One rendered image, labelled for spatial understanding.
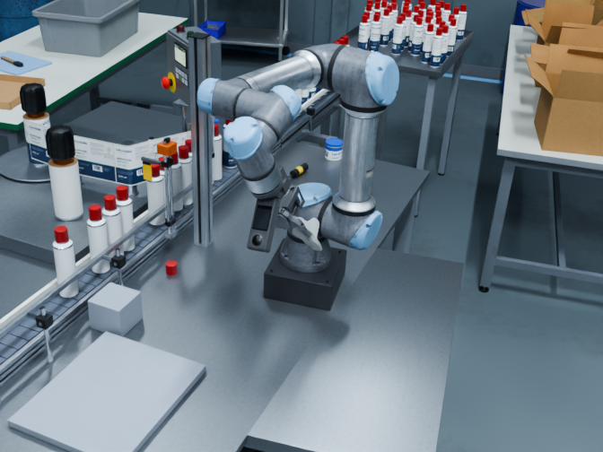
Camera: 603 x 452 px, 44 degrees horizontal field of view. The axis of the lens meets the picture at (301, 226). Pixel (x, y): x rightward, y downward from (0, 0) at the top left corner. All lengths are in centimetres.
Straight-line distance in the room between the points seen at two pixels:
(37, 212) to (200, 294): 67
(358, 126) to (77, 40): 266
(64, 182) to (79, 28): 195
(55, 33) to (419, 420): 315
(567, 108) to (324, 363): 186
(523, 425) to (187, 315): 155
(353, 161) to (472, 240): 238
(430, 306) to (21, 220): 130
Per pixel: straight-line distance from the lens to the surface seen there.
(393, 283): 228
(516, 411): 320
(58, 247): 205
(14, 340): 202
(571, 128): 346
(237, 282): 224
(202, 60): 215
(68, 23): 431
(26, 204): 263
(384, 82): 182
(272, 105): 152
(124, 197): 222
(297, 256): 212
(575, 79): 337
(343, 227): 200
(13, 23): 710
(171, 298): 218
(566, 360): 353
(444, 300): 224
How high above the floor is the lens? 209
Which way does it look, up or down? 30 degrees down
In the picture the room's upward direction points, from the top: 3 degrees clockwise
